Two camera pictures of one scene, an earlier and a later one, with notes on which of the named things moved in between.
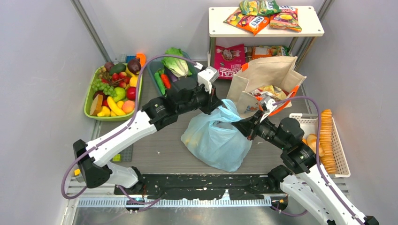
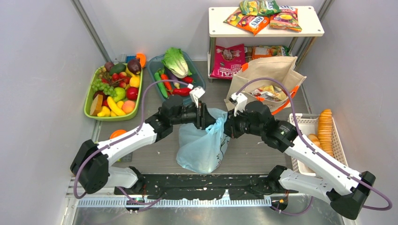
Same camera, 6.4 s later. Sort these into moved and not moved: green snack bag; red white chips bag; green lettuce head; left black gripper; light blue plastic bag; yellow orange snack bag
Moved: left black gripper; light blue plastic bag
Not moved: green lettuce head; green snack bag; red white chips bag; yellow orange snack bag
